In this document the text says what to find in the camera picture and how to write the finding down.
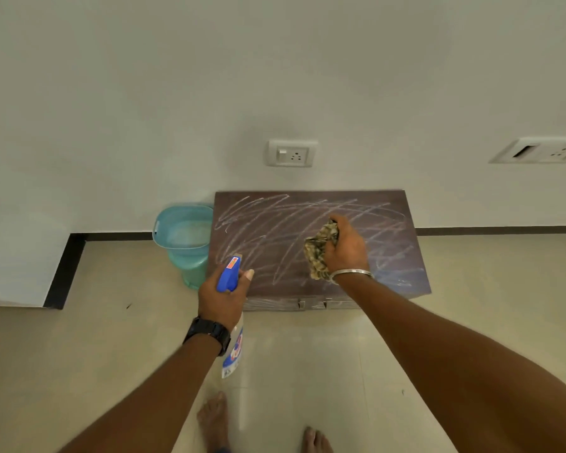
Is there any person's right hand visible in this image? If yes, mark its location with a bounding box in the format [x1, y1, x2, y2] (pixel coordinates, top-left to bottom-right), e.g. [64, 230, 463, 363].
[324, 214, 370, 276]

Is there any person's left hand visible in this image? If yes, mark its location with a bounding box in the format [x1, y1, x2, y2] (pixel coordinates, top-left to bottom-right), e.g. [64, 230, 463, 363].
[197, 269, 255, 333]

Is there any patterned cleaning cloth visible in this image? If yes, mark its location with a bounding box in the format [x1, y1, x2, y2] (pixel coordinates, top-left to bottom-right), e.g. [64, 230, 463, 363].
[303, 220, 340, 281]

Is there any blue-capped spray bottle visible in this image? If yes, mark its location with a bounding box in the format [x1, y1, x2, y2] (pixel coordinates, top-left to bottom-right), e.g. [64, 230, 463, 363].
[216, 254, 245, 379]

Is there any person's left forearm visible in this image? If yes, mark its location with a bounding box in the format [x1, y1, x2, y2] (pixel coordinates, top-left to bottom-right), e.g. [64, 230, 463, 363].
[59, 332, 223, 453]

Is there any person's right forearm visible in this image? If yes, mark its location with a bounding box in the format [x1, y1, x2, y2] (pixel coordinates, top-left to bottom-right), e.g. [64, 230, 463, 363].
[336, 274, 566, 453]

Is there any silver bangle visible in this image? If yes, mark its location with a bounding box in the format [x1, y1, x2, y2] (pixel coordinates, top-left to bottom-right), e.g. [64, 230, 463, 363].
[329, 269, 375, 285]

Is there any black wristwatch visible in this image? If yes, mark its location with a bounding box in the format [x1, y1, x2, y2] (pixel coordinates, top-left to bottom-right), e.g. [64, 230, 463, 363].
[183, 317, 232, 357]

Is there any teal plastic bin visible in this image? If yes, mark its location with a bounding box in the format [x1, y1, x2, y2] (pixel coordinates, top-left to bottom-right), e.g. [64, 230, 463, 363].
[152, 204, 215, 291]

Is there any person's left foot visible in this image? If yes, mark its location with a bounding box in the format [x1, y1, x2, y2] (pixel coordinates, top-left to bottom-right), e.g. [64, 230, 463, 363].
[197, 391, 231, 453]

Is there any person's foot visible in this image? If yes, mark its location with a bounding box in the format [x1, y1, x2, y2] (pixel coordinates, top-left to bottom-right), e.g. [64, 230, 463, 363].
[302, 426, 334, 453]
[197, 391, 231, 453]

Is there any person's right foot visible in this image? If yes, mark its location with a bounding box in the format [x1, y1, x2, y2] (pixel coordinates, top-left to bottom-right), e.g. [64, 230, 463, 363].
[302, 426, 334, 453]

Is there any white wall socket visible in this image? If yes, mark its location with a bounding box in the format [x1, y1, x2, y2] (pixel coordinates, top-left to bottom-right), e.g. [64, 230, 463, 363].
[265, 139, 319, 168]

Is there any white switch panel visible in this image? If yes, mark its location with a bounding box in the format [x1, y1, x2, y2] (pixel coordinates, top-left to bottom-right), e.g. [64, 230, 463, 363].
[489, 137, 566, 165]

